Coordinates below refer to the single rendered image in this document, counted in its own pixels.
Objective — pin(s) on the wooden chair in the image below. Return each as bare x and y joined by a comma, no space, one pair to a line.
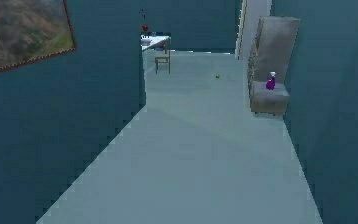
163,60

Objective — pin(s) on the white table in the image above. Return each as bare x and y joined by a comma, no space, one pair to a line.
154,41

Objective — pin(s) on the purple spray bottle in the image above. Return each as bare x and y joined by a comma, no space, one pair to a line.
270,82

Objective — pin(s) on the red round object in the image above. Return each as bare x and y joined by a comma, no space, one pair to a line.
145,28

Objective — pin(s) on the framed landscape picture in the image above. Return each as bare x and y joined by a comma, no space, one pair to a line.
22,31

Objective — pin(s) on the white room door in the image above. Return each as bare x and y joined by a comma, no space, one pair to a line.
252,26

